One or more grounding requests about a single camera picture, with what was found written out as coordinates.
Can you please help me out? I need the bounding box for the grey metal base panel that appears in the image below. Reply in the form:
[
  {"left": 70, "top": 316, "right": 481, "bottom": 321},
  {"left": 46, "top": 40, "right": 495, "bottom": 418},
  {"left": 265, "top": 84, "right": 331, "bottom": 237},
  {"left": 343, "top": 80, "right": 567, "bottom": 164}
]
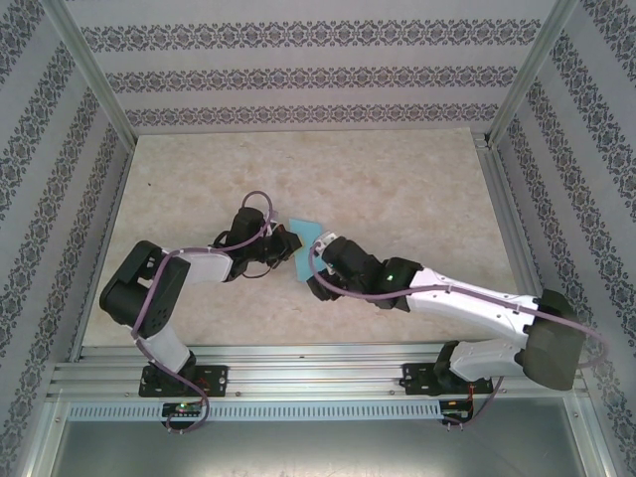
[{"left": 14, "top": 397, "right": 622, "bottom": 477}]

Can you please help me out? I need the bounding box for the aluminium mounting rail beam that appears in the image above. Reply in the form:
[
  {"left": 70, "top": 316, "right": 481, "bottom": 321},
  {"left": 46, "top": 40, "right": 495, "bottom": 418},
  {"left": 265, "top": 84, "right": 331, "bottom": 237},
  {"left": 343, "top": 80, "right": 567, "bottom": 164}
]
[{"left": 47, "top": 342, "right": 582, "bottom": 398}]

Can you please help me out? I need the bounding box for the marble pattern table mat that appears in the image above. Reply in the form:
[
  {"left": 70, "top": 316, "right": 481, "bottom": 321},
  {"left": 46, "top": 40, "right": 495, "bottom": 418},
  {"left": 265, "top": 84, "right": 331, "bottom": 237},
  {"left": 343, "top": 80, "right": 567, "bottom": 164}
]
[{"left": 81, "top": 129, "right": 543, "bottom": 347}]

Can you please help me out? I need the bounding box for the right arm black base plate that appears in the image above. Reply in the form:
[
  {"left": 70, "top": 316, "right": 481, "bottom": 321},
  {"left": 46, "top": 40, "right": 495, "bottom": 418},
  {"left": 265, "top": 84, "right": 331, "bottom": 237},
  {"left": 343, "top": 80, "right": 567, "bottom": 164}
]
[{"left": 402, "top": 362, "right": 493, "bottom": 397}]

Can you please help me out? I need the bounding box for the aluminium side rail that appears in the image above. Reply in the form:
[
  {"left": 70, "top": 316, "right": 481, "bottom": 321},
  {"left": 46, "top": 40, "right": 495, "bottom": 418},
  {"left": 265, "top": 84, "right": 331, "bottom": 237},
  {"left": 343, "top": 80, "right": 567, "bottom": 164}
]
[
  {"left": 476, "top": 143, "right": 565, "bottom": 357},
  {"left": 69, "top": 138, "right": 135, "bottom": 362}
]

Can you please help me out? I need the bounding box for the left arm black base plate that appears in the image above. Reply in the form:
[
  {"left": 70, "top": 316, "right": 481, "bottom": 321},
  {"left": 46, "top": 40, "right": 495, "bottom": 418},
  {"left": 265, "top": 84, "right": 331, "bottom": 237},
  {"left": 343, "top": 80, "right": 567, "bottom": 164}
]
[{"left": 140, "top": 365, "right": 231, "bottom": 398}]

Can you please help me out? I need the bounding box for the light blue paper sheet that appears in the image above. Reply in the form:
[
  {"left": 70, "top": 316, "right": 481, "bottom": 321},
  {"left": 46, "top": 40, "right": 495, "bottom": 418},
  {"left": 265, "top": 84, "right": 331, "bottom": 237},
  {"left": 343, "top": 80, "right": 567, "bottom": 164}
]
[{"left": 288, "top": 218, "right": 332, "bottom": 283}]

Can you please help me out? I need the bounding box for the slotted grey cable duct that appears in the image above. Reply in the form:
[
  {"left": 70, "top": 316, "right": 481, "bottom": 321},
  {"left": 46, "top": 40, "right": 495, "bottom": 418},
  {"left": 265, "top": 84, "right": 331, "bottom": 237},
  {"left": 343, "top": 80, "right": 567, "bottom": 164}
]
[{"left": 67, "top": 400, "right": 443, "bottom": 421}]

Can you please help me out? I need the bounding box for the aluminium frame post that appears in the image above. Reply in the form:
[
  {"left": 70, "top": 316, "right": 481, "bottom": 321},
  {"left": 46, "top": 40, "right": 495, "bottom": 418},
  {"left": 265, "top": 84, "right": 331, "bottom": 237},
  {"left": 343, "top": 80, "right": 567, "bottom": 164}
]
[
  {"left": 42, "top": 0, "right": 138, "bottom": 145},
  {"left": 486, "top": 0, "right": 580, "bottom": 148}
]

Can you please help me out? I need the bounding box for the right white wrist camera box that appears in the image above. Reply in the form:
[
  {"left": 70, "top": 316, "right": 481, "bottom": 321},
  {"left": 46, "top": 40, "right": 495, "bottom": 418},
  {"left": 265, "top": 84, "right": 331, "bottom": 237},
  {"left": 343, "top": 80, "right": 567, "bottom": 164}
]
[{"left": 311, "top": 232, "right": 340, "bottom": 255}]

